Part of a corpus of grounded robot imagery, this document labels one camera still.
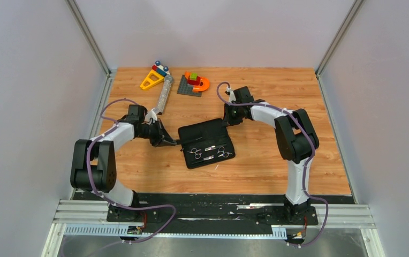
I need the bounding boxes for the orange curved toy block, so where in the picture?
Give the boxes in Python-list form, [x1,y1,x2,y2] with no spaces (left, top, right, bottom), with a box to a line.
[184,71,210,93]

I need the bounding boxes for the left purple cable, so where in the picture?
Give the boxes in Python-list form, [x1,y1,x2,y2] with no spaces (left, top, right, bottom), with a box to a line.
[85,98,177,245]

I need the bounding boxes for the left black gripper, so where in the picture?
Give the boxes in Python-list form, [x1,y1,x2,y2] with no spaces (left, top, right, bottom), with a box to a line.
[138,119,177,148]

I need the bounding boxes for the silver thinning scissors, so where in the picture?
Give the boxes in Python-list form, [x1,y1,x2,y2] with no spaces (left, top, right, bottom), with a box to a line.
[205,145,233,158]

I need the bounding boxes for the green toy cube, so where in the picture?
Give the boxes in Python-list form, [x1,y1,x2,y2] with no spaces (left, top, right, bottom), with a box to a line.
[189,72,198,81]

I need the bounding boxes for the black zip tool case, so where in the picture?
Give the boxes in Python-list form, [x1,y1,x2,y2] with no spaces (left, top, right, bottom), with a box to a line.
[178,118,236,169]

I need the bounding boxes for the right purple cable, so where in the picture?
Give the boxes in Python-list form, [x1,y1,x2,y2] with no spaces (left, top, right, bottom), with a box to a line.
[216,81,329,248]

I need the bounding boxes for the red blue toy car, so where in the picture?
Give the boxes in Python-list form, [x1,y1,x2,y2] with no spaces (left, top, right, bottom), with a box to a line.
[152,61,170,77]

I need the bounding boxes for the small silver scissors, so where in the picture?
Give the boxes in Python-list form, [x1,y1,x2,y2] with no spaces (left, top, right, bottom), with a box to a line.
[187,148,214,163]

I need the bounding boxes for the red toy block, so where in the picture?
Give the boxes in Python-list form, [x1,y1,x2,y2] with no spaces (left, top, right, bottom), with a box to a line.
[187,76,201,86]

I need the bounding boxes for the purple cable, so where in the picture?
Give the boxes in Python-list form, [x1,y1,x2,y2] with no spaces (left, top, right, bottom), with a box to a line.
[85,98,177,245]
[216,81,329,248]

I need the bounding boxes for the aluminium frame rail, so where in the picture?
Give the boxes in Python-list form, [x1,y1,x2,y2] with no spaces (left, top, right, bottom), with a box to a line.
[65,0,112,77]

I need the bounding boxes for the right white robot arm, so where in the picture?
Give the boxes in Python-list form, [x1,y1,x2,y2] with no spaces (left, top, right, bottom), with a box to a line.
[224,102,319,224]

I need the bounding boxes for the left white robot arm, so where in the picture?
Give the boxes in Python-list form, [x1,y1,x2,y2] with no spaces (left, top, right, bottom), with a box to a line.
[70,104,178,221]

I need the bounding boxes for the yellow triangle toy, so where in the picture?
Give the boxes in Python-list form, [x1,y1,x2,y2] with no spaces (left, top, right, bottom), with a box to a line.
[140,70,164,90]

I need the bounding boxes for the silver glitter cylinder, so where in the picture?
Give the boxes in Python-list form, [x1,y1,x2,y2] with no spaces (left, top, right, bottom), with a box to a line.
[154,74,174,115]

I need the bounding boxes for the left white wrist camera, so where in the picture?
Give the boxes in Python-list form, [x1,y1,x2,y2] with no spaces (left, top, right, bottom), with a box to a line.
[144,108,158,125]

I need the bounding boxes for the grey building block baseplate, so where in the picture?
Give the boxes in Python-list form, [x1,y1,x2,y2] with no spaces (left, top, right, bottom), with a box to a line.
[177,75,202,97]

